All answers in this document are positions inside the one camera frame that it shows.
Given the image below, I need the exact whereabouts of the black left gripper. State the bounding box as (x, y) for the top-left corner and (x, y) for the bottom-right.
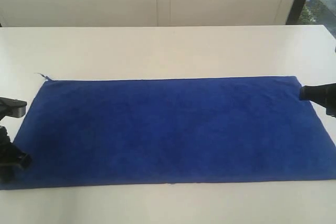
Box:
(0, 126), (32, 184)

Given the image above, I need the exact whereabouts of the blue towel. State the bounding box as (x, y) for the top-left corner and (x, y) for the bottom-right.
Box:
(1, 76), (335, 190)

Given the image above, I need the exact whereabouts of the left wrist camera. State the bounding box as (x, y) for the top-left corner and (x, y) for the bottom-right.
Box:
(0, 97), (27, 120)

